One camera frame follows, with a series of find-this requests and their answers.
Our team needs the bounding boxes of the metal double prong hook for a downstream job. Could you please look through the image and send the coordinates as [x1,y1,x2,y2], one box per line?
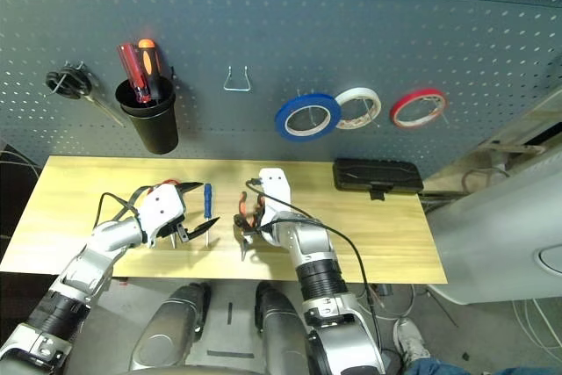
[298,92,320,128]

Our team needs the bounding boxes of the beige wooden frame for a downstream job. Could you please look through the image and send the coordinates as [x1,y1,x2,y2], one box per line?
[423,84,562,194]

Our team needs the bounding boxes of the long black floor tape strip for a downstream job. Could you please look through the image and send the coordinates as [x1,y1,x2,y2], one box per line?
[206,350,256,359]

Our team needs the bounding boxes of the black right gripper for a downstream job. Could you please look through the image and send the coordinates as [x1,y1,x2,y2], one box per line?
[233,210,274,237]

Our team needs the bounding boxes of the black plastic cup holder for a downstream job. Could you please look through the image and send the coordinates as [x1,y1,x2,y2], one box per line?
[114,76,179,155]

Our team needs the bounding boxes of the red tape roll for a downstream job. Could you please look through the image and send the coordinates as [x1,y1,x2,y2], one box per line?
[389,88,448,129]

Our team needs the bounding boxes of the grey floor cables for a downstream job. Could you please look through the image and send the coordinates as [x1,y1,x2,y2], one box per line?
[0,140,43,177]

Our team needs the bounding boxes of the dark grey pegboard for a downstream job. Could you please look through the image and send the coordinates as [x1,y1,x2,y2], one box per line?
[0,0,562,174]

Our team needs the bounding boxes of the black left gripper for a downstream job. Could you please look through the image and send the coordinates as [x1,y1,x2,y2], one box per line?
[151,181,221,247]

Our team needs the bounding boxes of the silver robot leg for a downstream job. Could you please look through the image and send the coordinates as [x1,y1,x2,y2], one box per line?
[129,282,212,371]
[254,281,315,375]

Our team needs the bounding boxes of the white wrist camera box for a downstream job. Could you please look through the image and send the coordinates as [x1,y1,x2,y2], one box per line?
[139,184,186,248]
[257,167,293,229]

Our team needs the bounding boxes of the black plastic tool case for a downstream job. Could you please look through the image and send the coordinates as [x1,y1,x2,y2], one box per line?
[332,157,425,201]

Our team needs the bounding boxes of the metal scissors hook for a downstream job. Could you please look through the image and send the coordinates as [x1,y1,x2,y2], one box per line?
[65,61,88,80]

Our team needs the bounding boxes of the blue jeans bystander leg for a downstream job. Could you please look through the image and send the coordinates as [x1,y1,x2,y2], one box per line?
[403,359,562,375]

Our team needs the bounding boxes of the red handled scissors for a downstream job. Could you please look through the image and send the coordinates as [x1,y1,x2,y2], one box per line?
[147,178,182,249]

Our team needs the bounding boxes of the blue tape roll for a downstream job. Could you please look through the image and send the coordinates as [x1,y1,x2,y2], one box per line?
[274,92,342,143]

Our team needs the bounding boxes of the blue handled screwdriver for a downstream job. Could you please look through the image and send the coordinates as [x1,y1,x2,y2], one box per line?
[203,183,215,249]

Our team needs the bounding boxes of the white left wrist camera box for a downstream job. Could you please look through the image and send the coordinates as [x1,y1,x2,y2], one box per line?
[139,184,186,248]

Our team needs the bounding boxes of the black handled scissors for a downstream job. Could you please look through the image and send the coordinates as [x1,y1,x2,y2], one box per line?
[45,61,126,126]

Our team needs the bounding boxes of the white floor cables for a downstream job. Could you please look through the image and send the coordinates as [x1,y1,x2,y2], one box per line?
[511,299,562,358]

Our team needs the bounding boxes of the white machine housing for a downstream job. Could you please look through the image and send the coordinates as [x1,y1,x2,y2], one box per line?
[428,137,562,306]

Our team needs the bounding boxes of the silver robot right leg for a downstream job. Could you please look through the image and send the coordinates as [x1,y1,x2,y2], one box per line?
[254,281,315,375]

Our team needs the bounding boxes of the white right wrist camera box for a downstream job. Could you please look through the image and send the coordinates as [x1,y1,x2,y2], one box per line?
[257,167,293,229]

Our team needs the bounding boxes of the white tape roll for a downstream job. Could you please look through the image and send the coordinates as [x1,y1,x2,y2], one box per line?
[334,87,382,132]

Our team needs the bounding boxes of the orange black needle-nose pliers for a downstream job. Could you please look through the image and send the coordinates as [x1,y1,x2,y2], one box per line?
[232,191,267,262]

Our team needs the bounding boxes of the orange black handled screwdriver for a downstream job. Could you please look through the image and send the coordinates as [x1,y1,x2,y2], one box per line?
[137,39,163,102]

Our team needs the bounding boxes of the metal wire pliers holder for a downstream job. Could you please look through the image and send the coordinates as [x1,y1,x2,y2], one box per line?
[223,65,252,92]

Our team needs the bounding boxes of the silver robot left leg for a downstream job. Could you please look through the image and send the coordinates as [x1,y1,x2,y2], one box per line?
[129,282,212,371]

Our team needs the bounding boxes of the white bystander shoe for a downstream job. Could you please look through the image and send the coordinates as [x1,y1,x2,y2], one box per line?
[393,317,431,367]

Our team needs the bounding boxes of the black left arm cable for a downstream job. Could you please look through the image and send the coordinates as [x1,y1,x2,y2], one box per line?
[97,185,153,235]

